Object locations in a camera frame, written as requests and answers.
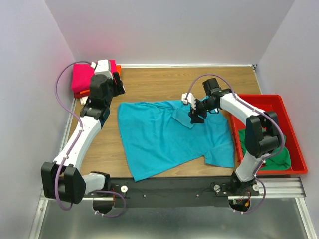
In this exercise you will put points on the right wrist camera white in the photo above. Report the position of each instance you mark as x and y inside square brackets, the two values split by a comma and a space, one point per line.
[188, 99]

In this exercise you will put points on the pink folded t shirt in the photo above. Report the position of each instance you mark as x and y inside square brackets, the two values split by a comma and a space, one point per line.
[81, 77]

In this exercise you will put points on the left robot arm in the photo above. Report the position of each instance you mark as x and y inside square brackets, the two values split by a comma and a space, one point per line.
[61, 178]

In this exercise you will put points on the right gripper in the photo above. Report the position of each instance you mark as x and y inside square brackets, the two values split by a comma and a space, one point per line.
[195, 119]

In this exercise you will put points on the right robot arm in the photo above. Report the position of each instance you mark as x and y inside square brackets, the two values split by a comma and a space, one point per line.
[263, 136]

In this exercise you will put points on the aluminium frame rail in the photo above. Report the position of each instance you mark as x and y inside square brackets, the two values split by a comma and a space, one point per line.
[279, 188]

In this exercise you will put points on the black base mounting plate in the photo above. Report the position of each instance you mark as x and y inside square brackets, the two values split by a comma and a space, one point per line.
[173, 192]

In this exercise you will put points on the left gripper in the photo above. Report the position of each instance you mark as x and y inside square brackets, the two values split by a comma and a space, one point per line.
[119, 88]

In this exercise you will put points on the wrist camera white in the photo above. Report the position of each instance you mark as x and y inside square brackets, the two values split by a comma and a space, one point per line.
[102, 67]
[188, 99]

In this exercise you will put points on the white folded t shirt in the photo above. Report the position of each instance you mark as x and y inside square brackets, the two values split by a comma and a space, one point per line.
[83, 100]

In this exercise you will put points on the teal t shirt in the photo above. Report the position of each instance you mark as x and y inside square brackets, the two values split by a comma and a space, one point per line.
[158, 136]

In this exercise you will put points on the green t shirt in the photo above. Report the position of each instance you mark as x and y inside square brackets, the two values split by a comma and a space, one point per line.
[280, 162]

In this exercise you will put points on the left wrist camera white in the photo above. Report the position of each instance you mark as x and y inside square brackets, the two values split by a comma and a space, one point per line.
[102, 67]

